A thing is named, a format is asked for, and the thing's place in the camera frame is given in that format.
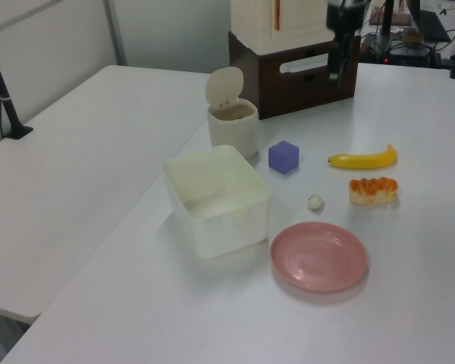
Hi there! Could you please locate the purple cube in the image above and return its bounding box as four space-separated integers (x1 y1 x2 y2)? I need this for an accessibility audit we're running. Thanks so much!
268 140 301 176

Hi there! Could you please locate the pink plate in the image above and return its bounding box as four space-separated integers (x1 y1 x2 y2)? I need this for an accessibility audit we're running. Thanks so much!
269 221 369 293

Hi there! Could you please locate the orange-topped toy bread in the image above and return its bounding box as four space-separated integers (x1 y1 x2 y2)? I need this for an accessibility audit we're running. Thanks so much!
348 176 399 206

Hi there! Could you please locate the black device with red light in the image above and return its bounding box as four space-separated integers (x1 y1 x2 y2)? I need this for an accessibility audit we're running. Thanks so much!
382 43 435 66

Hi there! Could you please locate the white paper ball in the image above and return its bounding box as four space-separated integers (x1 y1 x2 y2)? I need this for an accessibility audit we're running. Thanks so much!
306 194 325 212

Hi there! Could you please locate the black keyboard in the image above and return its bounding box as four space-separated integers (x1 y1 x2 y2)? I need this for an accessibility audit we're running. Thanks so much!
416 8 451 43

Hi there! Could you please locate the white plastic storage box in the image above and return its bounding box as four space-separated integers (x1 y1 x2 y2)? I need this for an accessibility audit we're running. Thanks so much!
162 144 273 260

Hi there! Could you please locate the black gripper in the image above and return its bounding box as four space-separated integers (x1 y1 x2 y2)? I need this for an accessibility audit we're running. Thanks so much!
326 0 368 89

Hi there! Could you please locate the dark brown wooden box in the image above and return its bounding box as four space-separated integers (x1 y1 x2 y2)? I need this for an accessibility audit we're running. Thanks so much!
227 30 359 121

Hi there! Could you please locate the black camera stand pole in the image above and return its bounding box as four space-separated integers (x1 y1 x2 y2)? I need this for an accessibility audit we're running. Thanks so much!
0 28 34 140

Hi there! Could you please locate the yellow toy banana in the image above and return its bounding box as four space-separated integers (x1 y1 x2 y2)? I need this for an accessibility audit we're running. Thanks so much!
327 143 398 170

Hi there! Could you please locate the black monitor stand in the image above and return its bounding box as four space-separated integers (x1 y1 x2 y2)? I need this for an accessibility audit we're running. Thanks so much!
372 0 395 49

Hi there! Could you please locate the cream flip-lid trash can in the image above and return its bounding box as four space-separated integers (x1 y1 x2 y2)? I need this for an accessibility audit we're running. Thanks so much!
205 66 259 159

